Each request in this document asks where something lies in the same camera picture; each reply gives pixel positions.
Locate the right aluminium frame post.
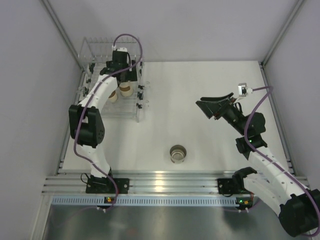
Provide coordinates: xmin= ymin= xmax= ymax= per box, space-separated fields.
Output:
xmin=260 ymin=0 xmax=307 ymax=69

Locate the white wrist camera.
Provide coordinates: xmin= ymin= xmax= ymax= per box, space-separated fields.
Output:
xmin=238 ymin=83 xmax=253 ymax=98
xmin=112 ymin=46 xmax=128 ymax=53

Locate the white slotted cable duct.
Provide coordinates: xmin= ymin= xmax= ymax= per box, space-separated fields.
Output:
xmin=51 ymin=195 xmax=240 ymax=207

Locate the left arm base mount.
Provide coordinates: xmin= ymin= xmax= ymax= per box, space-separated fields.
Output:
xmin=85 ymin=175 xmax=130 ymax=194

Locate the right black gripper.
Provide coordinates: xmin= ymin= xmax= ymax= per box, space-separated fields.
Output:
xmin=196 ymin=92 xmax=248 ymax=136

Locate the left aluminium frame post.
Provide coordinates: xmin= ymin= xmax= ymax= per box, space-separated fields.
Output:
xmin=40 ymin=0 xmax=84 ymax=71

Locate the aluminium frame post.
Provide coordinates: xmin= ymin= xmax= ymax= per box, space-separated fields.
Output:
xmin=260 ymin=0 xmax=307 ymax=69
xmin=40 ymin=0 xmax=84 ymax=71

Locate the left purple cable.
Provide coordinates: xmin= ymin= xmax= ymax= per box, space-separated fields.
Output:
xmin=73 ymin=33 xmax=144 ymax=208

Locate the aluminium mounting rail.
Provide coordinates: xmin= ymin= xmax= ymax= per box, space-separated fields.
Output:
xmin=41 ymin=170 xmax=234 ymax=196

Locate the clear acrylic dish rack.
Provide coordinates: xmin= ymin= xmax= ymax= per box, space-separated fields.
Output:
xmin=78 ymin=34 xmax=145 ymax=121

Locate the steel cup front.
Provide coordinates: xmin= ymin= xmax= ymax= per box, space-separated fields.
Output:
xmin=169 ymin=144 xmax=187 ymax=164

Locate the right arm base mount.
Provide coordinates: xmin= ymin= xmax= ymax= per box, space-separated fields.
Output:
xmin=217 ymin=178 xmax=240 ymax=197

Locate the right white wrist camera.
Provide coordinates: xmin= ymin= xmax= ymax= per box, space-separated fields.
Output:
xmin=238 ymin=83 xmax=253 ymax=98

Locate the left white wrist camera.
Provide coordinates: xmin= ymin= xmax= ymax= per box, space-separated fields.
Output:
xmin=112 ymin=46 xmax=128 ymax=53

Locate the steel cup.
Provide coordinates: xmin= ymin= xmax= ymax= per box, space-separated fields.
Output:
xmin=169 ymin=144 xmax=187 ymax=164
xmin=119 ymin=81 xmax=134 ymax=97
xmin=108 ymin=91 xmax=118 ymax=103

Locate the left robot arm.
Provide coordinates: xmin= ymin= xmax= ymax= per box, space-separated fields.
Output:
xmin=68 ymin=47 xmax=136 ymax=193

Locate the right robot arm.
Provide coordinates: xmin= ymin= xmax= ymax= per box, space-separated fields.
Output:
xmin=196 ymin=93 xmax=320 ymax=237

